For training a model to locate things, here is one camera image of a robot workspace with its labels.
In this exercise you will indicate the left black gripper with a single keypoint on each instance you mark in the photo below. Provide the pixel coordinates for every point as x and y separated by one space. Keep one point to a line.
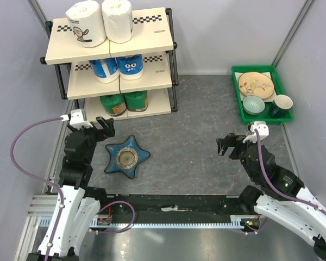
107 131

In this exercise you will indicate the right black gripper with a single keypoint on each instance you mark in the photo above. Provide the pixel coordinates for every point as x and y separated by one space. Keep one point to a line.
230 140

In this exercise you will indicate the green roll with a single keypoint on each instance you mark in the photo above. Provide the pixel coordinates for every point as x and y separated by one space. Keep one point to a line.
136 101
114 105

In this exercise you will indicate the green roll front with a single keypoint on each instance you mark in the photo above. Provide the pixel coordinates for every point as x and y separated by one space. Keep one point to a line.
136 101

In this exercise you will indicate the blue roll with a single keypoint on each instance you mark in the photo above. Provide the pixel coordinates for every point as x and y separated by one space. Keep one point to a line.
105 70
130 67

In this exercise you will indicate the white cartoon-print roll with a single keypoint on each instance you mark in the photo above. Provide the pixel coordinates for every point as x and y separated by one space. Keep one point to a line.
86 21

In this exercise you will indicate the plain white roll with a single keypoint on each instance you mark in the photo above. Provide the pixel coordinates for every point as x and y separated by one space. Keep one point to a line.
118 20

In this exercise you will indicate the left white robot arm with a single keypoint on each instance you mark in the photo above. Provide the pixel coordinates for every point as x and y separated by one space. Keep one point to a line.
77 203

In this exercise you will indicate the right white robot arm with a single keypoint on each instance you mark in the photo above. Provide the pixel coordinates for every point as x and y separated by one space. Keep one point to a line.
279 194

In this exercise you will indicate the beige three-tier shelf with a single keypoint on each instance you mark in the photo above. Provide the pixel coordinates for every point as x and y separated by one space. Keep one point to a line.
153 38

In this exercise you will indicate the blue star-shaped dish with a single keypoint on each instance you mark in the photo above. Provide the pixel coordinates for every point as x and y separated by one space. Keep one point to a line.
125 157

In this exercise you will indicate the celadon ceramic bowl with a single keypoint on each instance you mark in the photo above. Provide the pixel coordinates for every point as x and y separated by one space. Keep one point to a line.
253 105

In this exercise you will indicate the dark green white-lined cup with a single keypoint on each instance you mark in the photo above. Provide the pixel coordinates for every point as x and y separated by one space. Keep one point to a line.
280 106

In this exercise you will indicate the bird-painted ceramic plate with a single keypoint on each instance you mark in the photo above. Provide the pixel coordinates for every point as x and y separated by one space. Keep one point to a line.
256 84

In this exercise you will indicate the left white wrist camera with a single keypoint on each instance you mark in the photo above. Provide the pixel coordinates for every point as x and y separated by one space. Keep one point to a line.
77 119

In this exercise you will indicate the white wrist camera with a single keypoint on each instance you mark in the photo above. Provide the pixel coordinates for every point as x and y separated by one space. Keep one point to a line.
259 130
77 119

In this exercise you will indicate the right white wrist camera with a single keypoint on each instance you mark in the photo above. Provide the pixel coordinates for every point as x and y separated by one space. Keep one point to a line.
259 130

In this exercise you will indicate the slotted cable duct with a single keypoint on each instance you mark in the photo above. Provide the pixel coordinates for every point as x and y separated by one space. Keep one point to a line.
226 222

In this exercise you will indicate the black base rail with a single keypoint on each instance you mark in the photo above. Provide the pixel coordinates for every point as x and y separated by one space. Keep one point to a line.
177 207

